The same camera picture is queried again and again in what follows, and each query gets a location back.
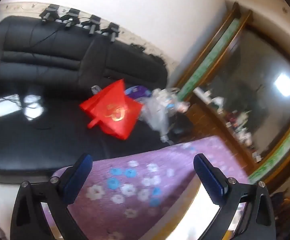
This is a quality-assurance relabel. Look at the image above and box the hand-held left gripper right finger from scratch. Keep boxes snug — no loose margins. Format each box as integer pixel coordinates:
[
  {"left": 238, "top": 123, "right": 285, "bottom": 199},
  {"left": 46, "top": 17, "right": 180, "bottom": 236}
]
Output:
[{"left": 193, "top": 153, "right": 277, "bottom": 240}]

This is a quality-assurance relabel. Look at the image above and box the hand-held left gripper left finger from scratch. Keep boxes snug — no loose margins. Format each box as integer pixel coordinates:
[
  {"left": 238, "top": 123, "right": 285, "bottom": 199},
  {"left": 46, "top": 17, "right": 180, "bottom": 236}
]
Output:
[{"left": 10, "top": 153, "right": 93, "bottom": 240}]

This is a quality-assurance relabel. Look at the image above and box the purple plastic bag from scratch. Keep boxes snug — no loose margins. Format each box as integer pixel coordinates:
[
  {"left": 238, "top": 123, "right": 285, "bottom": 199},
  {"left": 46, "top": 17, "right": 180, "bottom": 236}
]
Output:
[{"left": 124, "top": 85, "right": 152, "bottom": 99}]

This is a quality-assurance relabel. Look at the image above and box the clutter of small shelf items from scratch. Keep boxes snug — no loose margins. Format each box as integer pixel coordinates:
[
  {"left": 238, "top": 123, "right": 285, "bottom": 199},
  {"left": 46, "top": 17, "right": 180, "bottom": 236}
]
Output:
[{"left": 194, "top": 87, "right": 263, "bottom": 163}]

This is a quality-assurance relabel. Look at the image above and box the wooden glass-front cabinet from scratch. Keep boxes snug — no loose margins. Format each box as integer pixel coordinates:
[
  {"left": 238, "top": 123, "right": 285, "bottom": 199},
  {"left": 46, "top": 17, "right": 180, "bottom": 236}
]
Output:
[{"left": 171, "top": 1, "right": 290, "bottom": 185}]

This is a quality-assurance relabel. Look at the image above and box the clear plastic bag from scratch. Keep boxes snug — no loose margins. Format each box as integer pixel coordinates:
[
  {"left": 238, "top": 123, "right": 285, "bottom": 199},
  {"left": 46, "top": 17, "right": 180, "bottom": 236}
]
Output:
[{"left": 140, "top": 89, "right": 183, "bottom": 133}]

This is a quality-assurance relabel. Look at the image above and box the black boxy device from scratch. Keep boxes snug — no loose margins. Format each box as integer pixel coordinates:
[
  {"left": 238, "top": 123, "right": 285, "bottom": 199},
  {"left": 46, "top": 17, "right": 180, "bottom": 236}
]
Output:
[
  {"left": 82, "top": 15, "right": 101, "bottom": 37},
  {"left": 101, "top": 22, "right": 120, "bottom": 43},
  {"left": 60, "top": 8, "right": 81, "bottom": 30},
  {"left": 39, "top": 4, "right": 60, "bottom": 23}
]

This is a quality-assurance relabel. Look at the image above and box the red paper bag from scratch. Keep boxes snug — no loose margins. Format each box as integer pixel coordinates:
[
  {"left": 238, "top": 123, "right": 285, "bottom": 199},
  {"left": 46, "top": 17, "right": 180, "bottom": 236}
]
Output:
[{"left": 79, "top": 79, "right": 143, "bottom": 140}]

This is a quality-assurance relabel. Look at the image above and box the purple floral tablecloth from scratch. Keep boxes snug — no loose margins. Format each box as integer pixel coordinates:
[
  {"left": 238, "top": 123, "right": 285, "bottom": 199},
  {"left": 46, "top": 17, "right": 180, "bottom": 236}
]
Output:
[{"left": 43, "top": 135, "right": 251, "bottom": 240}]

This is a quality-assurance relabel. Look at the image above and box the black leather sofa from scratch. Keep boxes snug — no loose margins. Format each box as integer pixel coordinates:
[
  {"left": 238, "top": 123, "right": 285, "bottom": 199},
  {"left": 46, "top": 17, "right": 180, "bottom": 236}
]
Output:
[{"left": 0, "top": 15, "right": 193, "bottom": 178}]

